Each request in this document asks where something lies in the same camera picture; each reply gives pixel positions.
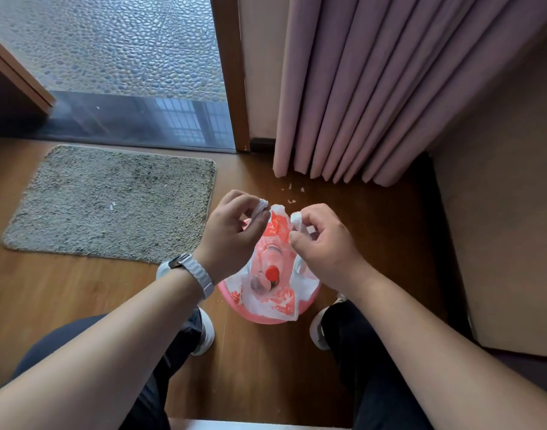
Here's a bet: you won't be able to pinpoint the person's left hand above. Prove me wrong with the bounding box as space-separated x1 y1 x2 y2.
192 189 272 285

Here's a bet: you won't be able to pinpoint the person's right hand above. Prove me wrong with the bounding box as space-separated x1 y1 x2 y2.
289 203 375 296

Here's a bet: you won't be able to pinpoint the white red-printed plastic bag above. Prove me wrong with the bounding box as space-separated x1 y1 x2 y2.
223 199 321 321

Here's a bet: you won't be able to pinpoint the person's right forearm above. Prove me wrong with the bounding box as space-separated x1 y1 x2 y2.
345 268 547 430

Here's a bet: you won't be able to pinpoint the person's left forearm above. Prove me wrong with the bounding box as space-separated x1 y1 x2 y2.
0 268 207 430

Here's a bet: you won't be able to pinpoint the red-capped plastic bottle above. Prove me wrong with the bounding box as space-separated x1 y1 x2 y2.
250 265 281 295

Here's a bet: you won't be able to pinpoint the white paper scraps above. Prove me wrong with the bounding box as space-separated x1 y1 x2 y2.
281 183 306 205

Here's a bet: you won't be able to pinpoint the silver metal wristwatch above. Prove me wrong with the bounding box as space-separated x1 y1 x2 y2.
155 253 215 301

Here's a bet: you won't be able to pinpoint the pink plastic waste bin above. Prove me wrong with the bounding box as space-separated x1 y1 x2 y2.
217 216 322 325

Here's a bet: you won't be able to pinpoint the person's right white shoe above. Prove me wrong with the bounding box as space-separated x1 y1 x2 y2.
309 294 347 351

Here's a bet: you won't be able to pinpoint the person's white shoe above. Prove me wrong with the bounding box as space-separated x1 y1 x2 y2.
309 294 347 351
190 307 215 357

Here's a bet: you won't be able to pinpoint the person's left white shoe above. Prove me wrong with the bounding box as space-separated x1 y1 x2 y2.
190 307 215 357

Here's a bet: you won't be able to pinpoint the grey shaggy door mat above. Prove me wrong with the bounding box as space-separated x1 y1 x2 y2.
1 144 217 265

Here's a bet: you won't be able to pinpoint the dark glossy door threshold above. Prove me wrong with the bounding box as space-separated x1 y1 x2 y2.
0 90 237 153

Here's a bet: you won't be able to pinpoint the person's right trouser leg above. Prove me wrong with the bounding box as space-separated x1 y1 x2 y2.
320 301 435 430

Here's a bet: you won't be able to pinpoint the person's trouser leg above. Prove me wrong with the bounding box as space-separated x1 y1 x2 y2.
320 301 435 430
11 308 204 430

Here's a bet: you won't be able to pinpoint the person's left trouser leg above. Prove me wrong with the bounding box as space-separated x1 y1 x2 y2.
11 308 204 430

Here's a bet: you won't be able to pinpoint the pink pleated curtain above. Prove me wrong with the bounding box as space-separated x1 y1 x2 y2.
272 0 547 188

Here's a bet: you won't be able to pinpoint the white flat ledge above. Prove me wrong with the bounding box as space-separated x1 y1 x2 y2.
168 418 351 430

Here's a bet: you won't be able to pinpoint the brown wooden door leaf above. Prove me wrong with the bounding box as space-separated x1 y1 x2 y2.
0 30 56 115

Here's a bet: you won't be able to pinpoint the brown wooden door frame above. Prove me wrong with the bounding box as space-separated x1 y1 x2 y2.
209 0 252 153

